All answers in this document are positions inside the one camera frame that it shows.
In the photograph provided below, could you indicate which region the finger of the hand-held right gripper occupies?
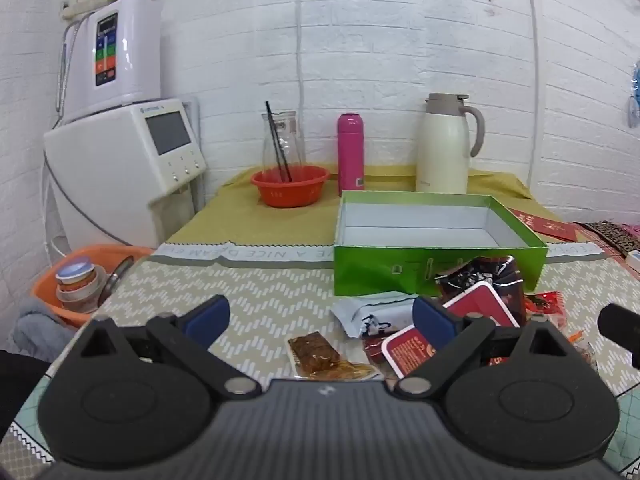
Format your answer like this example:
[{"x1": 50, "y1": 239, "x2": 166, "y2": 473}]
[{"x1": 598, "y1": 302, "x2": 640, "y2": 358}]

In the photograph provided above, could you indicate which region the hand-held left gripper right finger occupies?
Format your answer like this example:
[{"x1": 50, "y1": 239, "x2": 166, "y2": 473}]
[{"x1": 394, "y1": 296, "x2": 585, "y2": 402}]

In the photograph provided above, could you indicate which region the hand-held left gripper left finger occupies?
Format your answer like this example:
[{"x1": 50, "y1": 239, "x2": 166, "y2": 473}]
[{"x1": 75, "y1": 295, "x2": 262, "y2": 402}]

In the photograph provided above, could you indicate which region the red nut packet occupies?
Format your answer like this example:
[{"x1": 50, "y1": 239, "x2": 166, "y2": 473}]
[
  {"x1": 381, "y1": 324, "x2": 451, "y2": 378},
  {"x1": 442, "y1": 281, "x2": 522, "y2": 331}
]

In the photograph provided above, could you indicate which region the orange edged clear nut packet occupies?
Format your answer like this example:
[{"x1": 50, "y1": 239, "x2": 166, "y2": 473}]
[{"x1": 562, "y1": 329, "x2": 598, "y2": 373}]

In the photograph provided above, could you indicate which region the grey white snack packet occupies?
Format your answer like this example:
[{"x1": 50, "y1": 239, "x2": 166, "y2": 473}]
[{"x1": 331, "y1": 296, "x2": 417, "y2": 339}]

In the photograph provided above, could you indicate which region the dark red small packet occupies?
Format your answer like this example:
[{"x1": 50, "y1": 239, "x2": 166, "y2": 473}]
[{"x1": 362, "y1": 333, "x2": 390, "y2": 362}]

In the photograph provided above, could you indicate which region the black glossy snack packet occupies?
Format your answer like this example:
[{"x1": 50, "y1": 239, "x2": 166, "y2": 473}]
[{"x1": 434, "y1": 256, "x2": 526, "y2": 311}]

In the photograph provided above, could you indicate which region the green cardboard box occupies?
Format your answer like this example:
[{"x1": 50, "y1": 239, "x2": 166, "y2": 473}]
[{"x1": 333, "y1": 191, "x2": 549, "y2": 297}]

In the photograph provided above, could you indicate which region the red striped snack packet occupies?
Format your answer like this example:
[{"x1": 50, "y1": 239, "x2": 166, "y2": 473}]
[{"x1": 522, "y1": 290, "x2": 567, "y2": 332}]

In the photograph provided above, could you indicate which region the brown snack clear wrap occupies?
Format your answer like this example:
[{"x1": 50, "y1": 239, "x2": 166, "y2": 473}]
[{"x1": 287, "y1": 331, "x2": 382, "y2": 382}]

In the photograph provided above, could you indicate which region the grey zigzag tablecloth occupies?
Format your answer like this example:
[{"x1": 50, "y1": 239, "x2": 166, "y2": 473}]
[{"x1": 0, "y1": 241, "x2": 640, "y2": 480}]

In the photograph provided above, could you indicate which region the leopard print cloth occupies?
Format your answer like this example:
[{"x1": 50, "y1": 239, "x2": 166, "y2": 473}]
[{"x1": 574, "y1": 220, "x2": 640, "y2": 257}]

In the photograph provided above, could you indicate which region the yellow green tablecloth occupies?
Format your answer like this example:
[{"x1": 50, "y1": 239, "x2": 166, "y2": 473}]
[{"x1": 165, "y1": 165, "x2": 571, "y2": 261}]

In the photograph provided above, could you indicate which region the metal lid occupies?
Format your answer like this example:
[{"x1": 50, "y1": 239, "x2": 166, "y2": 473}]
[{"x1": 100, "y1": 255, "x2": 137, "y2": 307}]

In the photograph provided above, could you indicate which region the red envelope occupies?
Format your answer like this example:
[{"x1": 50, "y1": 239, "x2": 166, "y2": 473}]
[{"x1": 509, "y1": 207, "x2": 578, "y2": 242}]

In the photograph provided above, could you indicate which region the jar with blue lid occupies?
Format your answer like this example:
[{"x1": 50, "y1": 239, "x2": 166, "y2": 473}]
[{"x1": 55, "y1": 256, "x2": 108, "y2": 313}]

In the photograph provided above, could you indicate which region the red plastic basket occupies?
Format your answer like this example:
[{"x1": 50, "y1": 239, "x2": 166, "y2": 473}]
[{"x1": 250, "y1": 165, "x2": 331, "y2": 208}]

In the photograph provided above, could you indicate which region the orange plastic basin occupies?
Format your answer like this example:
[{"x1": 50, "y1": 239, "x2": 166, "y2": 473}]
[{"x1": 31, "y1": 245, "x2": 156, "y2": 328}]

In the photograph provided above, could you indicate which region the cream thermal jug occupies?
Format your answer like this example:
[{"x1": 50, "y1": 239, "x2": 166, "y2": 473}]
[{"x1": 416, "y1": 93, "x2": 486, "y2": 194}]

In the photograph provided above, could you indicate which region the white machine with screen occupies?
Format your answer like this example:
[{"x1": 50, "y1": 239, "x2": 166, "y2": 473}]
[{"x1": 42, "y1": 97, "x2": 208, "y2": 266}]

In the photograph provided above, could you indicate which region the grey cloth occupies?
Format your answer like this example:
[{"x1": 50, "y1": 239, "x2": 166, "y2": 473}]
[{"x1": 7, "y1": 297, "x2": 76, "y2": 361}]

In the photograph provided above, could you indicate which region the black chopstick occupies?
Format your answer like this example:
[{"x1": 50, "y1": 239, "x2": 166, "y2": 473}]
[
  {"x1": 265, "y1": 101, "x2": 293, "y2": 183},
  {"x1": 270, "y1": 112, "x2": 290, "y2": 182}
]

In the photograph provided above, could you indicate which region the pink thermos bottle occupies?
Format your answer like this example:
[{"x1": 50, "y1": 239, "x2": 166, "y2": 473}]
[{"x1": 337, "y1": 113, "x2": 366, "y2": 197}]

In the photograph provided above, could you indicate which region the dark cloth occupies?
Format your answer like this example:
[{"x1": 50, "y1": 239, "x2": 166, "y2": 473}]
[{"x1": 0, "y1": 350, "x2": 57, "y2": 441}]

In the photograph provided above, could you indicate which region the glass carafe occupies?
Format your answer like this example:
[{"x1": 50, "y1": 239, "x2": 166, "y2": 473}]
[{"x1": 261, "y1": 111, "x2": 304, "y2": 181}]

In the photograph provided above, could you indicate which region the teal checked mat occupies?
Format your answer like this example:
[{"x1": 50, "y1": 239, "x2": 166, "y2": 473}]
[{"x1": 0, "y1": 375, "x2": 57, "y2": 463}]

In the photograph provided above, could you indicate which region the blue hanging item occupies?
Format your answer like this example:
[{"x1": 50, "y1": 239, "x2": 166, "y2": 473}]
[{"x1": 626, "y1": 60, "x2": 640, "y2": 130}]

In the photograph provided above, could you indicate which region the white water ionizer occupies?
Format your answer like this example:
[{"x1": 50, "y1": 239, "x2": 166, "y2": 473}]
[{"x1": 64, "y1": 0, "x2": 163, "y2": 122}]

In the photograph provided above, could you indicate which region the white wall conduit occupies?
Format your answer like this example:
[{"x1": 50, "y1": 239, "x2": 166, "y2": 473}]
[{"x1": 521, "y1": 0, "x2": 545, "y2": 192}]

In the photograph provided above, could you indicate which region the silver flexible hose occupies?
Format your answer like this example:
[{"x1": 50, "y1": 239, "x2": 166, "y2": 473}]
[{"x1": 52, "y1": 22, "x2": 77, "y2": 128}]

